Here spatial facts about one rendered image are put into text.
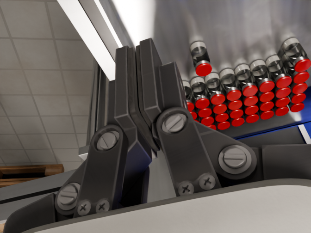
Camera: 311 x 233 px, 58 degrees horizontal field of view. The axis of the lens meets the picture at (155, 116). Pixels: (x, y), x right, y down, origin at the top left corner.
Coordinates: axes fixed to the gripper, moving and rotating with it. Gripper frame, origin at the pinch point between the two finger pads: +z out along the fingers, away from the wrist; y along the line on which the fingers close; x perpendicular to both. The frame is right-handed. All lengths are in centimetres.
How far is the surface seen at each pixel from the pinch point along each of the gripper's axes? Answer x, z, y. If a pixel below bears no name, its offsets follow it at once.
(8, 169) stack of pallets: -151, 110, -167
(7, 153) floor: -133, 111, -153
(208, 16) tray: -12.5, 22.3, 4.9
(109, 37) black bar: -9.7, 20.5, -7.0
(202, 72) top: -17.0, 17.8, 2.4
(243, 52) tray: -20.0, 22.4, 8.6
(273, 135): -42.5, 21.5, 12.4
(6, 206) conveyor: -45, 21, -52
